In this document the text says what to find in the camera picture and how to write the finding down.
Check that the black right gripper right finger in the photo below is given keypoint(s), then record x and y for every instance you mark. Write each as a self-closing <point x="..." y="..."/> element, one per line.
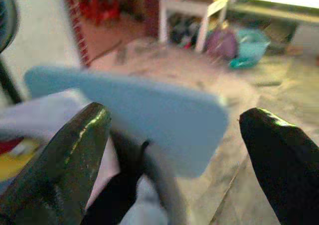
<point x="286" y="172"/>

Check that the black standing fan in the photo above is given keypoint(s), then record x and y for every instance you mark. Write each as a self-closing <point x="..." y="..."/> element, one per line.
<point x="7" y="18"/>

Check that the teal plastic basin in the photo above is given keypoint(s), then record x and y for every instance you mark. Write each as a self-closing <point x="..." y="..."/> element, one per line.
<point x="254" y="48"/>

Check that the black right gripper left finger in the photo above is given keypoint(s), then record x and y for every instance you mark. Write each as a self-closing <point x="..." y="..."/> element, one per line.
<point x="49" y="180"/>

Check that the red yellow garment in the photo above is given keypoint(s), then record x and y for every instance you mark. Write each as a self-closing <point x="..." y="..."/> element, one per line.
<point x="15" y="165"/>

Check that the white small table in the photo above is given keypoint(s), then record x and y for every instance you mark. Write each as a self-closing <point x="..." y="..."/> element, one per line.
<point x="184" y="6"/>

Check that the white crumpled garment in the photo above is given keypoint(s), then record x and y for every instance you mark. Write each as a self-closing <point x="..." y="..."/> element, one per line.
<point x="37" y="110"/>

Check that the purple bag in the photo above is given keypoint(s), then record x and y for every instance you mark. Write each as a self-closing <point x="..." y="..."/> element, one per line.
<point x="220" y="44"/>

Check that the grey plastic chair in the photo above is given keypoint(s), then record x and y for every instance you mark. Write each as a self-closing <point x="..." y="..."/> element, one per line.
<point x="162" y="123"/>

